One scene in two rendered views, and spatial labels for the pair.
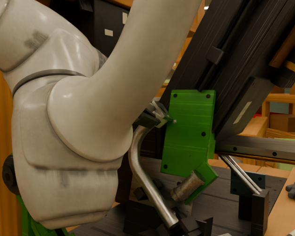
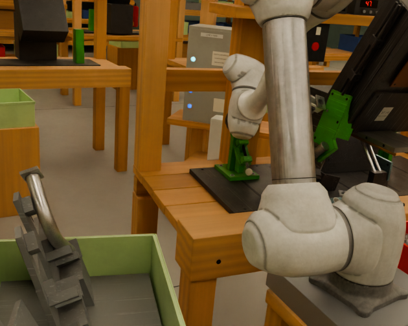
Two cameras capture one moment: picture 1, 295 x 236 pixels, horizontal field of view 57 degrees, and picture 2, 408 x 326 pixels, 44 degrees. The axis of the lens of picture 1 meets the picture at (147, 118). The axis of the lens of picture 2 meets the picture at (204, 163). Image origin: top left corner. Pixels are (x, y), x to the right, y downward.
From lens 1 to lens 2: 1.39 m
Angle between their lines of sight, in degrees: 34
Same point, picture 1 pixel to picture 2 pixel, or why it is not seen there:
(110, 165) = (253, 121)
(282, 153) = (386, 146)
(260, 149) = (377, 141)
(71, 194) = (239, 126)
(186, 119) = (333, 110)
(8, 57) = (232, 79)
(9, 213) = (225, 143)
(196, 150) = (331, 130)
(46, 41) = (245, 74)
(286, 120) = not seen: outside the picture
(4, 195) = (225, 132)
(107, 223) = not seen: hidden behind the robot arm
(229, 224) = not seen: hidden behind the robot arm
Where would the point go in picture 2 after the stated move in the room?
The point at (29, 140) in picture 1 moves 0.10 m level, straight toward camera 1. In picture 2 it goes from (232, 108) to (228, 116)
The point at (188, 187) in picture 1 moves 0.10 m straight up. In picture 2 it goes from (317, 150) to (321, 123)
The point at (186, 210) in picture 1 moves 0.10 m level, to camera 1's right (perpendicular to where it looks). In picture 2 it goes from (319, 165) to (344, 173)
